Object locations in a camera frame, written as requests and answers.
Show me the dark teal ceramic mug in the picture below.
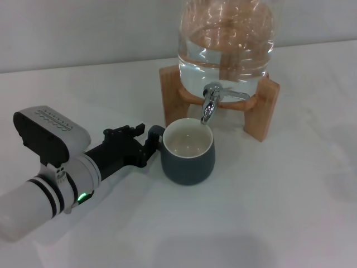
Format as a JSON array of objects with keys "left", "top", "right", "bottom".
[{"left": 147, "top": 117, "right": 216, "bottom": 186}]

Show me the chrome faucet with lever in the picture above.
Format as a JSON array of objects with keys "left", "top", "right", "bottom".
[{"left": 200, "top": 81, "right": 251, "bottom": 126}]

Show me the clear glass water dispenser jar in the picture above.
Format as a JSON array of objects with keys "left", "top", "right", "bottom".
[{"left": 177, "top": 0, "right": 277, "bottom": 101}]

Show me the grey black wrist camera box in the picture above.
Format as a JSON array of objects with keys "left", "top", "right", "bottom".
[{"left": 13, "top": 105, "right": 92, "bottom": 168}]

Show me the wooden dispenser stand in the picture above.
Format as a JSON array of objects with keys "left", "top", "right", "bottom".
[{"left": 159, "top": 65, "right": 281, "bottom": 142}]

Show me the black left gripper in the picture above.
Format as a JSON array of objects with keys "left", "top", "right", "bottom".
[{"left": 83, "top": 122, "right": 159, "bottom": 179}]

